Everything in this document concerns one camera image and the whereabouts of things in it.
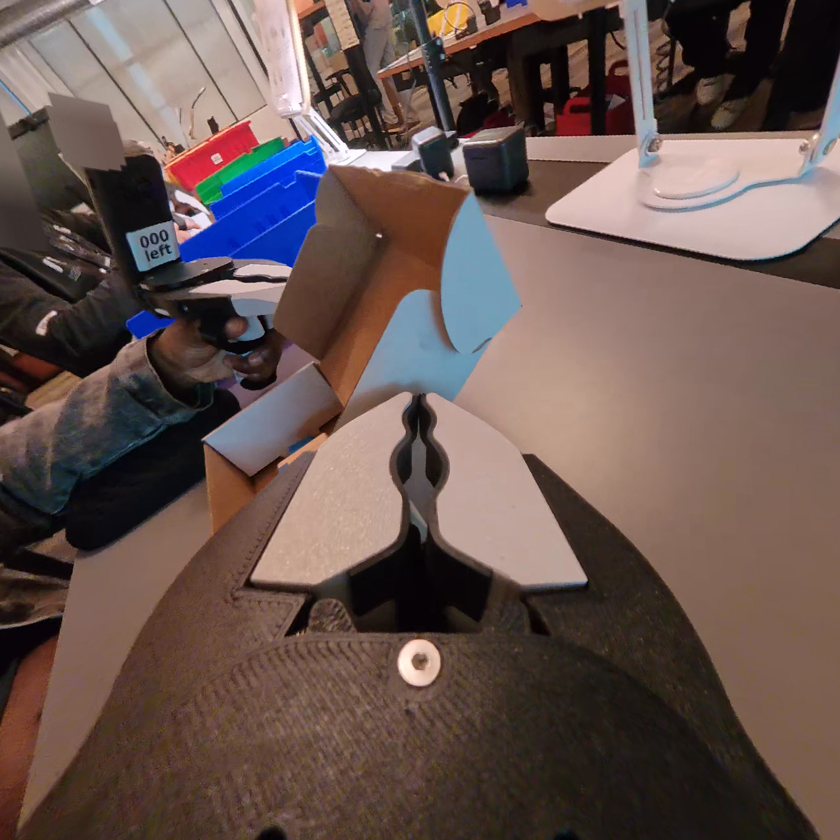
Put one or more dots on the person's left hand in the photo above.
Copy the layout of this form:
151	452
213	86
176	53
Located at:
190	358

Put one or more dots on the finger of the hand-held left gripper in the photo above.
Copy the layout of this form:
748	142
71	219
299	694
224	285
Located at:
249	298
266	270

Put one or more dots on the green plastic bin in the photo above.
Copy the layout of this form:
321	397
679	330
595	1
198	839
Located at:
243	167

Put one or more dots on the red bag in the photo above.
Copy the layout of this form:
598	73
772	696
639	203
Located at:
590	111

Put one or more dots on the white stand base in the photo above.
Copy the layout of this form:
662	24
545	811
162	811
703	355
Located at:
689	210

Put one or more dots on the silver ventilation duct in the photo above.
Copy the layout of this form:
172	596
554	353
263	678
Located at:
39	19

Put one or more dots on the small dark cube charger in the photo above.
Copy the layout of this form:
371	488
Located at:
434	154

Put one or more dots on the grey desk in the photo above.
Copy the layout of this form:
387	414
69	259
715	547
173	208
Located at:
656	426

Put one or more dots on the large dark cube charger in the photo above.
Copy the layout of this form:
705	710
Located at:
495	161

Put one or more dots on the red plastic bin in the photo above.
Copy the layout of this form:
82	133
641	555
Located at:
210	154

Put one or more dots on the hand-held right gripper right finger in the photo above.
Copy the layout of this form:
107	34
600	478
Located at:
499	505

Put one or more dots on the blue plastic bin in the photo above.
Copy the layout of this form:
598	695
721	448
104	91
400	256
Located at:
275	170
262	223

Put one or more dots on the white cardboard box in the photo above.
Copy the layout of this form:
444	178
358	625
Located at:
367	282

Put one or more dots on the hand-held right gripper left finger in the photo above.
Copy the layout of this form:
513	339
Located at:
341	505

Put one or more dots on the wooden table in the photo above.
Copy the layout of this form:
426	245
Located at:
499	29

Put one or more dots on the black tripod pole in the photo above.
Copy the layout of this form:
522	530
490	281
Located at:
438	72

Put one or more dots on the person's left forearm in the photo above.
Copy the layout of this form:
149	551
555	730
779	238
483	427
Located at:
85	426

